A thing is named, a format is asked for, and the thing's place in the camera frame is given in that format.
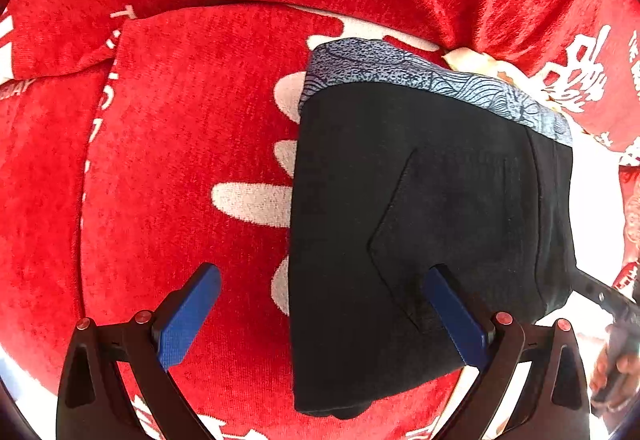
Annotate red sofa cover with characters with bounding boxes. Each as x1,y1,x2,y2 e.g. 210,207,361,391
1,0,639,439

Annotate person's right hand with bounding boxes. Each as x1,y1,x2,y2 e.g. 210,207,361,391
589,345,639,406

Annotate black shorts with patterned waistband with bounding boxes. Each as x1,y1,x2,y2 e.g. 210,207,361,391
288,38,576,418

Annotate cream garment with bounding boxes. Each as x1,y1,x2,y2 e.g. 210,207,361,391
442,47,585,113

